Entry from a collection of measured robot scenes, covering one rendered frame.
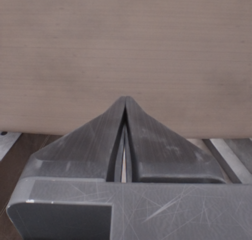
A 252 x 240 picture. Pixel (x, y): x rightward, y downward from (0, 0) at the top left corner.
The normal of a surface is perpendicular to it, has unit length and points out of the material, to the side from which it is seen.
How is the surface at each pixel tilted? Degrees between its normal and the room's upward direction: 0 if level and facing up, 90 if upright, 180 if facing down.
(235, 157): 0
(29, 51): 90
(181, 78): 90
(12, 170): 90
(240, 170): 0
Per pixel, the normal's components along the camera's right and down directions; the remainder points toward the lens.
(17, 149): 0.99, 0.11
